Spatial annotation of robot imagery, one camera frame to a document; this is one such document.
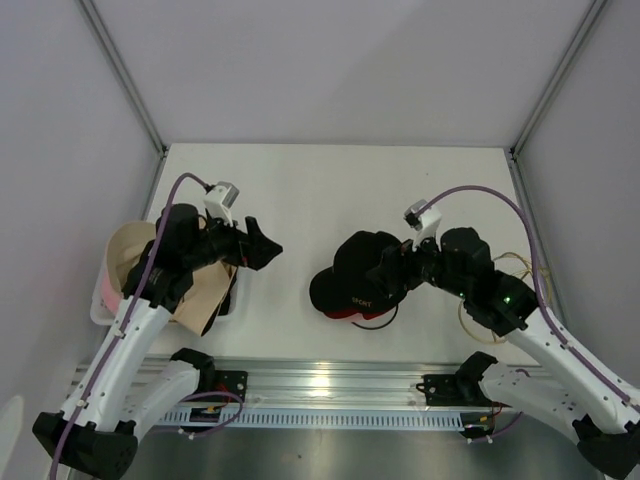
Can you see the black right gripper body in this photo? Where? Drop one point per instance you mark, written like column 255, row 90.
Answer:
column 426, row 263

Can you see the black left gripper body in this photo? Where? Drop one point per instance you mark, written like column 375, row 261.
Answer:
column 221, row 242

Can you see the black sport baseball cap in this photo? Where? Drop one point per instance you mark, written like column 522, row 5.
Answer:
column 344, row 284

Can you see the black wire hat stand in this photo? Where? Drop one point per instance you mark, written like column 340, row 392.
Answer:
column 377, row 323

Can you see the red baseball cap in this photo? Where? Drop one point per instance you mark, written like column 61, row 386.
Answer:
column 355, row 315

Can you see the gold wire hat stand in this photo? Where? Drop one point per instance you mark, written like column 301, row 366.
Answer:
column 524, row 274

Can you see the pink bucket hat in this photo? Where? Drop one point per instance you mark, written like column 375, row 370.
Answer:
column 110, row 290

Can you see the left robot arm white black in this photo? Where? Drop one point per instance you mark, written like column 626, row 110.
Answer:
column 99, row 427

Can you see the beige bucket hat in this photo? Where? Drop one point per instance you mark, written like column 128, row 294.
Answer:
column 202, row 303

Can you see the white plastic bin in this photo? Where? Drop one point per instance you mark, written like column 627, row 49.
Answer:
column 101, row 315

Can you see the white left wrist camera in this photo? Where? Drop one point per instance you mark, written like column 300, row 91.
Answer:
column 219, row 200

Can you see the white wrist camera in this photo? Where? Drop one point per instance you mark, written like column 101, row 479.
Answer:
column 423, row 220
column 219, row 200

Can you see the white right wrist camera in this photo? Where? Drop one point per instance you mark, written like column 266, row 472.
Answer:
column 423, row 220

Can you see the aluminium mounting rail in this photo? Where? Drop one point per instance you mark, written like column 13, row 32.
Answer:
column 335, row 385

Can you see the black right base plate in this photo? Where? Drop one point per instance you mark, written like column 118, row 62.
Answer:
column 452, row 390

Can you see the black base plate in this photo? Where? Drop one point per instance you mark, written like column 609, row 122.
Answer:
column 232, row 381
column 452, row 390

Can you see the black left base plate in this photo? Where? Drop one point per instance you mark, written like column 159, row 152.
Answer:
column 232, row 381

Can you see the white slotted cable duct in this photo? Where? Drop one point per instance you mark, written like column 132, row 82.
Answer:
column 414, row 420

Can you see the left aluminium frame post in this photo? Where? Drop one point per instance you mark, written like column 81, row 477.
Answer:
column 114, row 59

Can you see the aluminium frame post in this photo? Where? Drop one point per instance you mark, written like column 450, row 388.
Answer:
column 559, row 75
column 114, row 59

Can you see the right aluminium frame post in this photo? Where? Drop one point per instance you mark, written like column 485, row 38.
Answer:
column 559, row 75

